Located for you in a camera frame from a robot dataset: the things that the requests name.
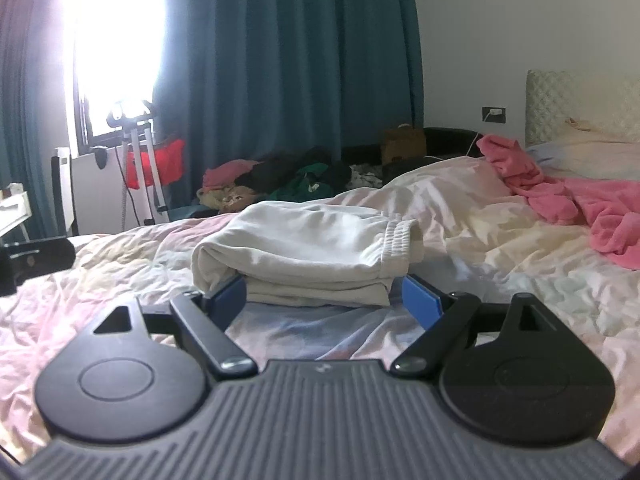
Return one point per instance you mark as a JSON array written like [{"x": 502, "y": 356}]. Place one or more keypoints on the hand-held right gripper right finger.
[{"x": 422, "y": 300}]

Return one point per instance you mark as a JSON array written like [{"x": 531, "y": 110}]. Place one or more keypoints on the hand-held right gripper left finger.
[{"x": 232, "y": 295}]

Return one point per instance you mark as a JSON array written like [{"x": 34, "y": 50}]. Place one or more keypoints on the white pants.
[{"x": 310, "y": 255}]

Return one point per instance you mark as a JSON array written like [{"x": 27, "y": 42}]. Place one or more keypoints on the white dressing table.
[{"x": 12, "y": 207}]

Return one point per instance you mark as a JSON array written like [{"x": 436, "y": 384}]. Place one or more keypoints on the white panel heater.
[{"x": 90, "y": 195}]

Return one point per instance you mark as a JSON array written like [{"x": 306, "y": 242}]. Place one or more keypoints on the orange plush toy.
[{"x": 232, "y": 199}]

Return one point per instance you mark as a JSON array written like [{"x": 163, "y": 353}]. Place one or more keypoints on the pastel patchwork quilt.
[{"x": 500, "y": 240}]

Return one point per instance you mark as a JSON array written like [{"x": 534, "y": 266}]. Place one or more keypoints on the pink garment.
[{"x": 225, "y": 172}]

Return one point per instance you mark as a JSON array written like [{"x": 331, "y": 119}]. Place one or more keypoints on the green garment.
[{"x": 300, "y": 185}]

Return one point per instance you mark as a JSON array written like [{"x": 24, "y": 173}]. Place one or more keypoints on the black and white patterned cloth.
[{"x": 367, "y": 176}]

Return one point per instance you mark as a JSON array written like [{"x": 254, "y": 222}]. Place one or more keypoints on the black garment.
[{"x": 295, "y": 162}]

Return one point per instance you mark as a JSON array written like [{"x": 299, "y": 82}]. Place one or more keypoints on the white exercise bike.
[{"x": 142, "y": 160}]

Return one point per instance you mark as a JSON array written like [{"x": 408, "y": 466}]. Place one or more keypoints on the red cloth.
[{"x": 167, "y": 162}]

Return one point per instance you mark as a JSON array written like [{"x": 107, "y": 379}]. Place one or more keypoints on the brown bag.
[{"x": 404, "y": 144}]

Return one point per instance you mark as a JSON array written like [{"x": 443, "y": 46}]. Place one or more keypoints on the black sofa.
[{"x": 450, "y": 142}]

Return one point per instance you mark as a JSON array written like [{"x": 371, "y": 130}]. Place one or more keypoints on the narrow blue curtain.
[{"x": 25, "y": 85}]

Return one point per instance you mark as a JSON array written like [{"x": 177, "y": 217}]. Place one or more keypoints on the pink fleece robe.
[{"x": 600, "y": 205}]

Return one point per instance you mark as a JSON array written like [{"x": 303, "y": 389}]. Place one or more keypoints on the cream pillow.
[{"x": 595, "y": 152}]

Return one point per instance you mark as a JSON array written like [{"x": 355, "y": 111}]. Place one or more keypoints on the dark framed window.
[{"x": 120, "y": 35}]

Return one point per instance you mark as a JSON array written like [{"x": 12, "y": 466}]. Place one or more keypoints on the wide blue curtain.
[{"x": 300, "y": 60}]

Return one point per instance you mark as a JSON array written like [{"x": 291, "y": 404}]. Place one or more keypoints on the quilted beige headboard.
[{"x": 580, "y": 100}]

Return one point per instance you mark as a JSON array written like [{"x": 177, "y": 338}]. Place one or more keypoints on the wall socket with charger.
[{"x": 494, "y": 115}]

